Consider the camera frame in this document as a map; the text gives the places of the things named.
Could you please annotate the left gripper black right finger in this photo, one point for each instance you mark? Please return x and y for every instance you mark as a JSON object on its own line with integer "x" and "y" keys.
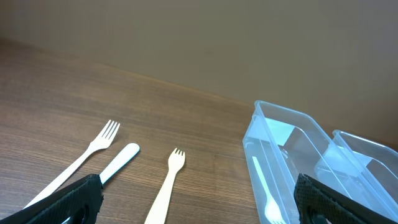
{"x": 318, "y": 203}

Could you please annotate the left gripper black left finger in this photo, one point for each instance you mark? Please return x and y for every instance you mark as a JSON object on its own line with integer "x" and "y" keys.
{"x": 80, "y": 202}

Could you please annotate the white fork in container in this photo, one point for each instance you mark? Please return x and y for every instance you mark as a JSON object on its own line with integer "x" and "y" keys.
{"x": 271, "y": 209}

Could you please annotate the right clear plastic container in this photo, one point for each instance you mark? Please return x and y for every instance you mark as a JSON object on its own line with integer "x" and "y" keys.
{"x": 363, "y": 170}

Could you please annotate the clear plastic container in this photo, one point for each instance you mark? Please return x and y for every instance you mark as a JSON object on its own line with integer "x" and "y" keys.
{"x": 363, "y": 170}
{"x": 286, "y": 143}

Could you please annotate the left clear plastic container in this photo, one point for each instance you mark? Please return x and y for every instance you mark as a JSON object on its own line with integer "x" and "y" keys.
{"x": 286, "y": 143}

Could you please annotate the white plastic fork far left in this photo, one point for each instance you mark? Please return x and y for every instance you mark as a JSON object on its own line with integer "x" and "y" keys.
{"x": 102, "y": 141}

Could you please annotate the cream wooden fork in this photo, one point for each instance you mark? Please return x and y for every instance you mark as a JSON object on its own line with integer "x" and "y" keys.
{"x": 158, "y": 211}

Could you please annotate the white fork rounded handle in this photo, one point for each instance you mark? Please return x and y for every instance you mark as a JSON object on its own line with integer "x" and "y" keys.
{"x": 122, "y": 158}

